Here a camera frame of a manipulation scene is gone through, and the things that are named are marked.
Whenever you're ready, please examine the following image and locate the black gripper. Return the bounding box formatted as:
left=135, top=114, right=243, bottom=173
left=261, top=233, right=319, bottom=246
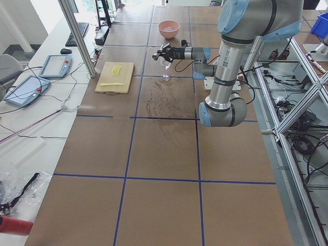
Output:
left=159, top=43, right=185, bottom=63

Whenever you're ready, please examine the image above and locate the steel jigger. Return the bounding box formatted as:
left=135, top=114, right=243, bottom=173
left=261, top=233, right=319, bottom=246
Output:
left=152, top=52, right=165, bottom=60

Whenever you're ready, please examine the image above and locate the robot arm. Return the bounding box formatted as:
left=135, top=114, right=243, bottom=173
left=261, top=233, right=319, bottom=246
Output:
left=152, top=1, right=303, bottom=127

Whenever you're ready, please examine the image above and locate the clear wine glass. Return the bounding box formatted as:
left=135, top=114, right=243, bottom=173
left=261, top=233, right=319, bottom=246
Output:
left=160, top=58, right=171, bottom=81

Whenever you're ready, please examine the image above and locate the clear ice cubes pile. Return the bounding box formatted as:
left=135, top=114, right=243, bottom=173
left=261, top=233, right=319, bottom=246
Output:
left=163, top=26, right=175, bottom=32

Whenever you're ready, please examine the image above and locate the pink bowl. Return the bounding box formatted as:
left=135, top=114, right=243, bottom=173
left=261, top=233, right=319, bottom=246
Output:
left=158, top=20, right=180, bottom=39

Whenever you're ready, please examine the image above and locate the bamboo cutting board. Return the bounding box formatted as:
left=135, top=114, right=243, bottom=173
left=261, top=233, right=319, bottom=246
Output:
left=95, top=62, right=134, bottom=94

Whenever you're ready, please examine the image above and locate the yellow plastic knife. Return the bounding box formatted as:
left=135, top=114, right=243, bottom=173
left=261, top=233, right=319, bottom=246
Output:
left=100, top=83, right=124, bottom=87

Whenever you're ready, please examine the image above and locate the black keyboard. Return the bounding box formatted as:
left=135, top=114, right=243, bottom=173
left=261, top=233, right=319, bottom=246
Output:
left=65, top=22, right=90, bottom=47

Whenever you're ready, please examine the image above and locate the black computer mouse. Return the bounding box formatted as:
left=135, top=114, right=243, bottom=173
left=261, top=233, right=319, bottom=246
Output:
left=60, top=48, right=72, bottom=54

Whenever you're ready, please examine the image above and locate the blue teach pendant far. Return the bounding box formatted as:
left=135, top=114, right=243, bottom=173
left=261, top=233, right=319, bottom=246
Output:
left=39, top=54, right=72, bottom=79

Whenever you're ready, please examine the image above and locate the blue teach pendant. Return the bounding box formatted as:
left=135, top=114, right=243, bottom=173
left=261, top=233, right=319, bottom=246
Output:
left=39, top=54, right=72, bottom=79
left=4, top=75, right=50, bottom=107

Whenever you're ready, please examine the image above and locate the blue teach pendant near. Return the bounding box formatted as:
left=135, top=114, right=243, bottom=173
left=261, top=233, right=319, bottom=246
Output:
left=4, top=75, right=50, bottom=107

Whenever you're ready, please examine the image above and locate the blue storage bin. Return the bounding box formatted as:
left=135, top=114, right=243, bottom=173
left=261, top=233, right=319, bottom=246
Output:
left=311, top=12, right=328, bottom=38

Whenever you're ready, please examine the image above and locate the grey office chair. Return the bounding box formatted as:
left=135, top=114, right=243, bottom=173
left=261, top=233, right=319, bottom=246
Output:
left=0, top=54, right=23, bottom=85

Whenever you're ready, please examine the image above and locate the clear plastic bag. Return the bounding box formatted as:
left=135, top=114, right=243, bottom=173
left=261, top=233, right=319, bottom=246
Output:
left=1, top=172, right=52, bottom=208

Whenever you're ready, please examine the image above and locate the red fire extinguisher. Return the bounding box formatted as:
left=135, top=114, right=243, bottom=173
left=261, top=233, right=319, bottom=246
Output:
left=0, top=215, right=33, bottom=236

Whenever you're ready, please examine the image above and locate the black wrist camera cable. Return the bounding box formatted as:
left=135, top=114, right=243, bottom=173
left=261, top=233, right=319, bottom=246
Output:
left=174, top=39, right=257, bottom=106

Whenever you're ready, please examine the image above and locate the aluminium frame post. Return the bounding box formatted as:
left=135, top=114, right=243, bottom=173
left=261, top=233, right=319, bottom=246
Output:
left=58, top=0, right=96, bottom=78

